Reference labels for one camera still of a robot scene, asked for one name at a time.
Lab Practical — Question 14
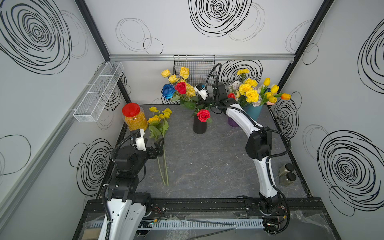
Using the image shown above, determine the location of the sunflower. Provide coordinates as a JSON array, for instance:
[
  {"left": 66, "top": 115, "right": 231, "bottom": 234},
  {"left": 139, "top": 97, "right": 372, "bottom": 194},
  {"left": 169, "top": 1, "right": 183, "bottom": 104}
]
[{"left": 148, "top": 115, "right": 162, "bottom": 141}]

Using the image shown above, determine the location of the black vase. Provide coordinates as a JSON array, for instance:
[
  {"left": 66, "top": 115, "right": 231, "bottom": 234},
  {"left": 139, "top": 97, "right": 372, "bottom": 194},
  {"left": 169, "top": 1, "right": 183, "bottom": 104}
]
[{"left": 193, "top": 116, "right": 207, "bottom": 135}]

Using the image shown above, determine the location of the yellow rose stem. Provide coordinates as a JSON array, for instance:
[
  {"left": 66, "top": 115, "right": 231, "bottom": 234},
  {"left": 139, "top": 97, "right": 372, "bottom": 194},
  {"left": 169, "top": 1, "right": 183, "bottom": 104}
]
[{"left": 161, "top": 67, "right": 196, "bottom": 101}]

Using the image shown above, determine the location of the yellow poppy stem large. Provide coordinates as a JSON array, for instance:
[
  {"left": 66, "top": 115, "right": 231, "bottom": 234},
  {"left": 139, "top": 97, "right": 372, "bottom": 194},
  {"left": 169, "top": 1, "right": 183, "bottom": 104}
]
[{"left": 159, "top": 108, "right": 172, "bottom": 186}]

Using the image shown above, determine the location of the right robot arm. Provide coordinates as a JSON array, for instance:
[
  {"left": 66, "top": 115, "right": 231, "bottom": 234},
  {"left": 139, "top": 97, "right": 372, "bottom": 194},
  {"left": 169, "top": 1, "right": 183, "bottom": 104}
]
[{"left": 194, "top": 83, "right": 289, "bottom": 216}]

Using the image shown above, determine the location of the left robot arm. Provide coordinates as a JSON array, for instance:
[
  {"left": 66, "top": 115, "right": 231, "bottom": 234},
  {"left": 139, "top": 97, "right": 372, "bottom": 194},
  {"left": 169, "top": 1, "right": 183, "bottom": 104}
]
[{"left": 99, "top": 137, "right": 165, "bottom": 240}]

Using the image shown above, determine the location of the purple glass vase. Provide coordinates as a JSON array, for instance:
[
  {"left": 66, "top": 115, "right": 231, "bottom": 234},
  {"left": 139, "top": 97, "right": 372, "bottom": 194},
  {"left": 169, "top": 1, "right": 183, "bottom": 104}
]
[{"left": 228, "top": 117, "right": 239, "bottom": 128}]

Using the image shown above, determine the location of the teal ceramic vase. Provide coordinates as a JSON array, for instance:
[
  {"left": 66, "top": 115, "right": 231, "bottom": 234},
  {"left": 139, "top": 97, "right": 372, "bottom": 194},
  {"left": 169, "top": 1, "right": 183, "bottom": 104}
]
[{"left": 244, "top": 105, "right": 263, "bottom": 122}]

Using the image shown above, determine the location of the red rose low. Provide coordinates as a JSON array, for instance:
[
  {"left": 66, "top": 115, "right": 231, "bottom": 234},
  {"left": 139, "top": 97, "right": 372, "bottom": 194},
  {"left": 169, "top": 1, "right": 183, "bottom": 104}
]
[{"left": 197, "top": 109, "right": 212, "bottom": 124}]

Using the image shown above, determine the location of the yellow carnation bouquet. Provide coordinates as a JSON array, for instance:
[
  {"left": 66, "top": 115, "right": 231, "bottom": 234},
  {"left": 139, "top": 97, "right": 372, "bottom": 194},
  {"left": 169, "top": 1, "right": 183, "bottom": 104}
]
[{"left": 228, "top": 69, "right": 261, "bottom": 108}]

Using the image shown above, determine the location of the red rose top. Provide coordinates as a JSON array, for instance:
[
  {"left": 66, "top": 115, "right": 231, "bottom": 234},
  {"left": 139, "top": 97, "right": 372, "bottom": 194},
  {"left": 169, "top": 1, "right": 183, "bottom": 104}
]
[{"left": 174, "top": 81, "right": 237, "bottom": 100}]

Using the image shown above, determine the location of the red lid plastic jar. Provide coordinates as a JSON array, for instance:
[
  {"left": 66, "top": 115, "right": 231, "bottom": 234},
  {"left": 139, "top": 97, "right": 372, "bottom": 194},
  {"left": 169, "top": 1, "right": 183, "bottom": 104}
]
[{"left": 122, "top": 103, "right": 148, "bottom": 132}]

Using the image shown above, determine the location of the blue rose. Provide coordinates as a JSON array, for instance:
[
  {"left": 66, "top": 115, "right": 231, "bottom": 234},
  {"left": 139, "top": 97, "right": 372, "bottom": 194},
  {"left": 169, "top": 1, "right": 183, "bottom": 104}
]
[{"left": 162, "top": 84, "right": 176, "bottom": 99}]

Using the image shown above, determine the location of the yellow tulip bouquet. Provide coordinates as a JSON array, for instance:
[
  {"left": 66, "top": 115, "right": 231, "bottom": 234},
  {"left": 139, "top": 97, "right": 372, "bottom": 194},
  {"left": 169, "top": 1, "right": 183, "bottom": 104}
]
[{"left": 258, "top": 78, "right": 292, "bottom": 106}]

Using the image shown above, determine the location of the spice jar back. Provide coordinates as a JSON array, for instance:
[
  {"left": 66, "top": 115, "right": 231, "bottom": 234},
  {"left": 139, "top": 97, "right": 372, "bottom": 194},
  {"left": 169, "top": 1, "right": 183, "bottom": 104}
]
[{"left": 278, "top": 163, "right": 295, "bottom": 177}]

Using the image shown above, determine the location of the spice jar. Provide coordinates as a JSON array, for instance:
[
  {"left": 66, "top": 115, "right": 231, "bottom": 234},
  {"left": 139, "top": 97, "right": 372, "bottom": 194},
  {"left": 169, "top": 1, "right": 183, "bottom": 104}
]
[
  {"left": 278, "top": 163, "right": 295, "bottom": 177},
  {"left": 279, "top": 173, "right": 297, "bottom": 187}
]

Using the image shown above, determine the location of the spice jar front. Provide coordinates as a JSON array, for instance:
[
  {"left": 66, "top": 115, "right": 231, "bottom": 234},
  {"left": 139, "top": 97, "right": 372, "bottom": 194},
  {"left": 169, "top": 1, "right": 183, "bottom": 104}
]
[{"left": 279, "top": 173, "right": 297, "bottom": 187}]

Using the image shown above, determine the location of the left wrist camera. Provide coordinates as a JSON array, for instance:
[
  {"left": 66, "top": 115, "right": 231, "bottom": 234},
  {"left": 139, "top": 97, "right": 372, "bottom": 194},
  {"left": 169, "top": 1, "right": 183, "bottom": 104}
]
[{"left": 135, "top": 129, "right": 147, "bottom": 151}]

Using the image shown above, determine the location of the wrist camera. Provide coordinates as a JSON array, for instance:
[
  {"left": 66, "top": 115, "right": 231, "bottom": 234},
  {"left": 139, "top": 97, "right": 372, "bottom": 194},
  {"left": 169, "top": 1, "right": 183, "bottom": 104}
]
[
  {"left": 135, "top": 129, "right": 147, "bottom": 151},
  {"left": 194, "top": 83, "right": 209, "bottom": 101}
]

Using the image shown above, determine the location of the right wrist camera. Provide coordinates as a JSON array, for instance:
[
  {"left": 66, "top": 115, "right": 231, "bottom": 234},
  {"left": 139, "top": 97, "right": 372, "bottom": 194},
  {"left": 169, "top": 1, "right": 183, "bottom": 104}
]
[{"left": 194, "top": 83, "right": 209, "bottom": 101}]

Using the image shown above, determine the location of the black wire basket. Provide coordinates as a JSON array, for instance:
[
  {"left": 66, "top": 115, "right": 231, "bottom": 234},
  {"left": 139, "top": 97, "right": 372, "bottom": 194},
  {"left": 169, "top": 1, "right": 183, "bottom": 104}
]
[{"left": 173, "top": 55, "right": 217, "bottom": 87}]

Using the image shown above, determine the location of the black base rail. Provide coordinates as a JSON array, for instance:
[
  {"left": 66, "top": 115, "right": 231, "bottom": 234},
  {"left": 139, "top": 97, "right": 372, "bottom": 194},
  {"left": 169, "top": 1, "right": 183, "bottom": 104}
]
[{"left": 125, "top": 196, "right": 289, "bottom": 218}]

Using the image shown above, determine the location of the white wire shelf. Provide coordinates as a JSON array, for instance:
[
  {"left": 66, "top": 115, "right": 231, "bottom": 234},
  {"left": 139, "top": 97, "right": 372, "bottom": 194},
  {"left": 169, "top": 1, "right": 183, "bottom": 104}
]
[{"left": 73, "top": 62, "right": 124, "bottom": 122}]

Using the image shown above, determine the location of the white cable duct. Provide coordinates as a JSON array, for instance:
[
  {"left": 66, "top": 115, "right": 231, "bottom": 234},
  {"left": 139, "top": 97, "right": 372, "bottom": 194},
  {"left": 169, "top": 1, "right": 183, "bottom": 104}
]
[{"left": 89, "top": 218, "right": 265, "bottom": 231}]

